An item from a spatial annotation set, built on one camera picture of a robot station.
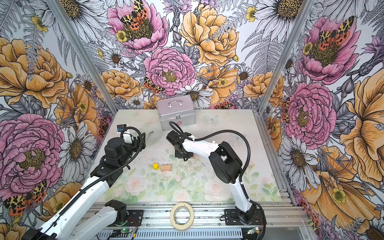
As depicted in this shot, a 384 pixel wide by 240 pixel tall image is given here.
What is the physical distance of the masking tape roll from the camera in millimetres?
709

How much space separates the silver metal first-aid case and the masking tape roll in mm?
512

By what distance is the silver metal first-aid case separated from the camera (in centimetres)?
103
